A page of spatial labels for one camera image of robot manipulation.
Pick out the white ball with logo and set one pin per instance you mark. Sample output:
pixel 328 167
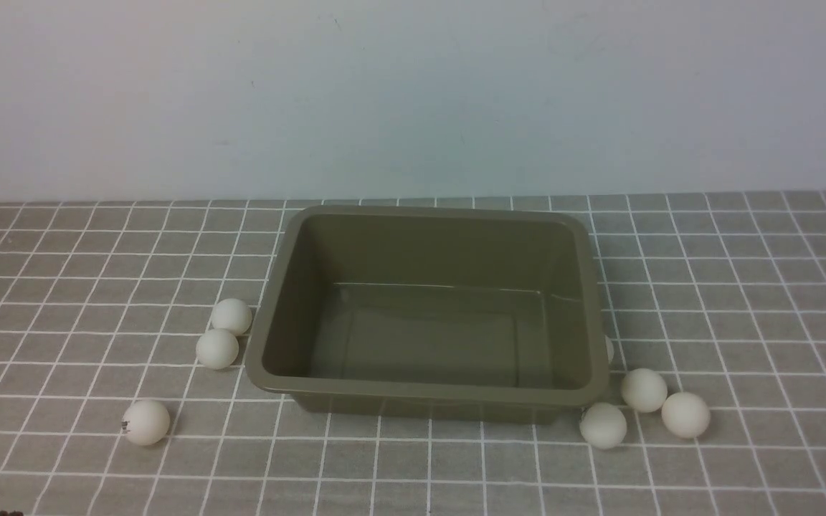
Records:
pixel 145 422

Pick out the olive green plastic bin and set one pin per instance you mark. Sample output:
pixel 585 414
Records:
pixel 488 315

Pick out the grey checkered tablecloth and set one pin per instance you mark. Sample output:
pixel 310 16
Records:
pixel 101 304

